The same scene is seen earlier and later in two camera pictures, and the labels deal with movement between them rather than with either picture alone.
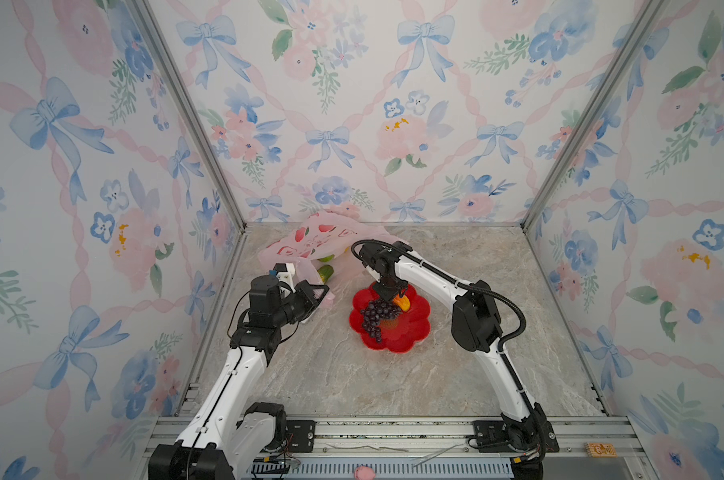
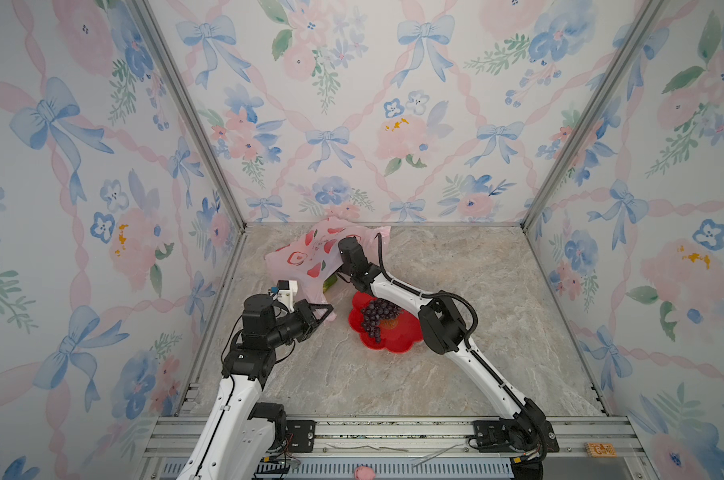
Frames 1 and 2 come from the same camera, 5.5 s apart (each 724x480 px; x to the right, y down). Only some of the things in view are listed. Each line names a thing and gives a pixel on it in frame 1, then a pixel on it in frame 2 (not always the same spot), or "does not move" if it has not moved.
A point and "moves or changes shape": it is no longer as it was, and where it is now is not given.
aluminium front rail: [591, 447] does not move
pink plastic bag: [321, 245] moves or changes shape
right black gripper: [384, 296] to [339, 247]
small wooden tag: [602, 450] does not move
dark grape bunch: [375, 312] does not move
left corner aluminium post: [193, 113] does not move
